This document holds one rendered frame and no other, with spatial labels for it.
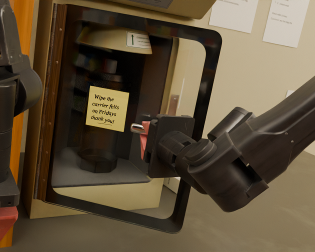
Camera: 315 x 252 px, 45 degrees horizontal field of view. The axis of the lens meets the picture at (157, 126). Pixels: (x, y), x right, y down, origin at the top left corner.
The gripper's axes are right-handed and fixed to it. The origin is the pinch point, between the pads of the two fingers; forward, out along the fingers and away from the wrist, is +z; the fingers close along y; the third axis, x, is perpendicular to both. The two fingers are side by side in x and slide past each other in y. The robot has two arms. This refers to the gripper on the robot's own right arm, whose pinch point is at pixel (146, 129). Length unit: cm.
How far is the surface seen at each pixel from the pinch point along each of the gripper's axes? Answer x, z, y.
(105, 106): 4.5, 8.8, 1.6
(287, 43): -96, 61, 21
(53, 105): 12.7, 15.2, -0.3
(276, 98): -98, 61, -3
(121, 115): 2.0, 6.8, 0.5
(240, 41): -70, 61, 18
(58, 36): 13.0, 15.5, 12.8
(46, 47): 14.3, 18.5, 10.1
